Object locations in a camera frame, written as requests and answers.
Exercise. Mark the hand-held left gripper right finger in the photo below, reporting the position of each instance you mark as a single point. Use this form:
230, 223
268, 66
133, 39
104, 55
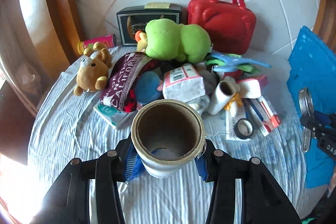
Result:
200, 169

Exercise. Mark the teal white book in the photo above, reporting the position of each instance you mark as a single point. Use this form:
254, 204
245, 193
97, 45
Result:
110, 115

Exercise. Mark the red white carton box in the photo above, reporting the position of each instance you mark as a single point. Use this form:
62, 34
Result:
270, 115
258, 119

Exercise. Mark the brown bear plush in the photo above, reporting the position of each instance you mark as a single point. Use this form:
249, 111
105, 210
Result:
90, 71

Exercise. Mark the red bear suitcase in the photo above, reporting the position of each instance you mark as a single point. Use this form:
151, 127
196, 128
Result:
223, 22

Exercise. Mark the yellow sticky note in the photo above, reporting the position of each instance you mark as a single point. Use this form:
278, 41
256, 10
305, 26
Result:
157, 5

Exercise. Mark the blue striped tablecloth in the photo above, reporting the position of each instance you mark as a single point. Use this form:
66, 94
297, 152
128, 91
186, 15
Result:
78, 161

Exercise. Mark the wide clear tape roll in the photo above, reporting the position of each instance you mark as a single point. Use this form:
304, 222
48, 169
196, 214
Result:
162, 169

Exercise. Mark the pink cylindrical can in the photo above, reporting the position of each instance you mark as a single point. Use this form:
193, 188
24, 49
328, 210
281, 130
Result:
102, 41

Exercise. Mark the white paper roll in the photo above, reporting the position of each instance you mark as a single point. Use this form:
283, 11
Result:
218, 100

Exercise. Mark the blue round plush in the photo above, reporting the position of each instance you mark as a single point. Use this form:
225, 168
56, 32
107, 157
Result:
147, 85

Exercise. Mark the black gift box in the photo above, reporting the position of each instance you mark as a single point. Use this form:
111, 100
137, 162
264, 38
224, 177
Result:
126, 27

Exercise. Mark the pink tissue pack white label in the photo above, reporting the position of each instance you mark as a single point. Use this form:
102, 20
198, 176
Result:
183, 87

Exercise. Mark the black tape roll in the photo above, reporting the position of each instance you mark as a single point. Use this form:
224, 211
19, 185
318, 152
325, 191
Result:
236, 130

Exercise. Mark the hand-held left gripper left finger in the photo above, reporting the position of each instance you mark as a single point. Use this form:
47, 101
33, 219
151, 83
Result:
131, 169

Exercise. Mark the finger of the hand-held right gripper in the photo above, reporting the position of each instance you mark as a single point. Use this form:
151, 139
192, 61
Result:
309, 122
324, 117

